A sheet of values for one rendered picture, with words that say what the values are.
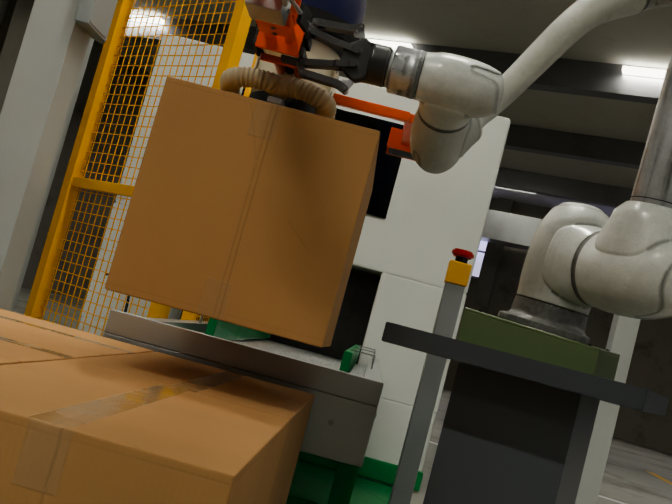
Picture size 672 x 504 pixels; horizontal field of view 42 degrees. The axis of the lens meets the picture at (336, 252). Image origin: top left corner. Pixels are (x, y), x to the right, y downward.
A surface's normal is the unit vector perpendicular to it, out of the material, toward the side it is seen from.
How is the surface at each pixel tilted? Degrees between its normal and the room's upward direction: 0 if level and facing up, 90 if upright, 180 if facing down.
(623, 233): 88
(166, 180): 89
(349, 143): 89
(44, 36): 90
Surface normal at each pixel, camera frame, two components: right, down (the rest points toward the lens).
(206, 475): -0.04, -0.09
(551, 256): -0.81, -0.24
